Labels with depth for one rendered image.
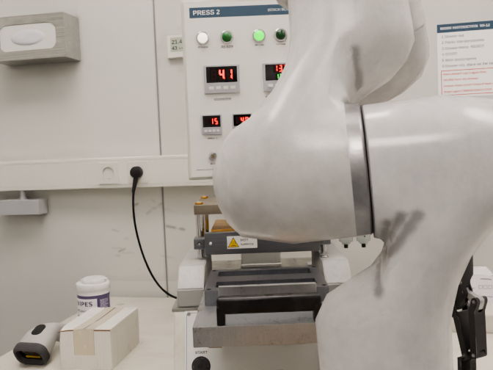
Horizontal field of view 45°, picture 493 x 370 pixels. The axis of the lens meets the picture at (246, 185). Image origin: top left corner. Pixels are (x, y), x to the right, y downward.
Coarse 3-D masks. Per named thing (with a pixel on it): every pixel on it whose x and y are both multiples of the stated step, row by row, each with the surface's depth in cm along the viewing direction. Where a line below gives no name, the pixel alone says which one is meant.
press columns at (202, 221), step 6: (198, 216) 121; (204, 216) 136; (198, 222) 121; (204, 222) 136; (198, 228) 121; (204, 228) 136; (198, 234) 121; (324, 246) 121; (198, 252) 122; (204, 252) 122; (324, 252) 121
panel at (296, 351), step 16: (192, 320) 110; (192, 336) 109; (192, 352) 108; (208, 352) 107; (224, 352) 107; (240, 352) 107; (256, 352) 107; (272, 352) 107; (288, 352) 107; (304, 352) 107; (192, 368) 106; (208, 368) 106; (224, 368) 106; (240, 368) 106; (256, 368) 106; (272, 368) 106; (288, 368) 106; (304, 368) 106
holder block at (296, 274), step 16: (224, 272) 110; (240, 272) 110; (256, 272) 110; (272, 272) 110; (288, 272) 110; (304, 272) 110; (320, 272) 106; (208, 288) 97; (320, 288) 96; (208, 304) 96
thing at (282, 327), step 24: (240, 288) 91; (264, 288) 91; (288, 288) 91; (312, 288) 91; (288, 312) 90; (312, 312) 90; (216, 336) 85; (240, 336) 85; (264, 336) 85; (288, 336) 85; (312, 336) 85
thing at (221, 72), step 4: (212, 68) 139; (216, 68) 139; (220, 68) 139; (224, 68) 139; (228, 68) 139; (232, 68) 139; (212, 72) 139; (216, 72) 139; (220, 72) 139; (224, 72) 139; (228, 72) 139; (232, 72) 139; (212, 76) 140; (216, 76) 140; (220, 76) 140; (224, 76) 140; (228, 76) 140; (232, 76) 140; (212, 80) 140; (216, 80) 140; (220, 80) 140; (224, 80) 140; (228, 80) 140; (232, 80) 140
